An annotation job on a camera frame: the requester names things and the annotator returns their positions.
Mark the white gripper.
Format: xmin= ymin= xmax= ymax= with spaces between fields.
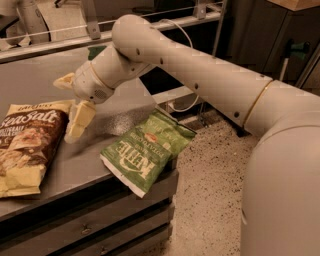
xmin=53 ymin=61 xmax=114 ymax=144

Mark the brown sea salt chip bag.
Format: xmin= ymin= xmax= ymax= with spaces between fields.
xmin=0 ymin=100 xmax=75 ymax=198

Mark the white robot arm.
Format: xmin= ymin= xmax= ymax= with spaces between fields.
xmin=54 ymin=14 xmax=320 ymax=256

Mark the green and yellow sponge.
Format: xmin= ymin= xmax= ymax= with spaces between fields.
xmin=88 ymin=46 xmax=105 ymax=60

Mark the green kettle chip bag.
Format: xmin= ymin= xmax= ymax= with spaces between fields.
xmin=100 ymin=108 xmax=196 ymax=198

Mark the white cylinder background object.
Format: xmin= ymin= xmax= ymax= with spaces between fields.
xmin=0 ymin=0 xmax=52 ymax=48

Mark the grey drawer unit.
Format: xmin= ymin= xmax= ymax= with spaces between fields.
xmin=0 ymin=159 xmax=180 ymax=256

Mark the dark cabinet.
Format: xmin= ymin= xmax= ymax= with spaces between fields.
xmin=219 ymin=0 xmax=320 ymax=138

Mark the metal rail frame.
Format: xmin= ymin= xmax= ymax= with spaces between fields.
xmin=0 ymin=0 xmax=229 ymax=111

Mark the white cable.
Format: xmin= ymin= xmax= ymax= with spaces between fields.
xmin=159 ymin=18 xmax=201 ymax=113

